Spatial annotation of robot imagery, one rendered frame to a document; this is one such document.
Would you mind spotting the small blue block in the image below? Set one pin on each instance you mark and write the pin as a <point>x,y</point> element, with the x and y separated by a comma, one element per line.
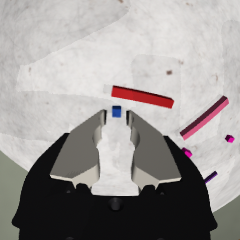
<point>116,111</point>

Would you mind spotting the purple rod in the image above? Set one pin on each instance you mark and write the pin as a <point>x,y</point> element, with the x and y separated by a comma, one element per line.
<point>211,176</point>

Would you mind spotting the magenta rod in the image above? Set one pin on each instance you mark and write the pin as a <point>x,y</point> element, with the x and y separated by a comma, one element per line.
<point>229,138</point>
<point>187,152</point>

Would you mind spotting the red rod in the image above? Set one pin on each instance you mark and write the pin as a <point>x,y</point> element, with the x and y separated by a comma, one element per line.
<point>142,96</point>

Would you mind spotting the pink rod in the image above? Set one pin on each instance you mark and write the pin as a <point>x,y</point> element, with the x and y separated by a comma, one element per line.
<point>204,118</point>

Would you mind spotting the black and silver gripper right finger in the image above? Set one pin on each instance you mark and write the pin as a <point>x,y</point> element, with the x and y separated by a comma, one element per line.
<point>158,161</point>

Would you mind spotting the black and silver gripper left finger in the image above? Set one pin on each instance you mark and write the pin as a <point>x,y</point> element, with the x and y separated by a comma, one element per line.
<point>72,159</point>

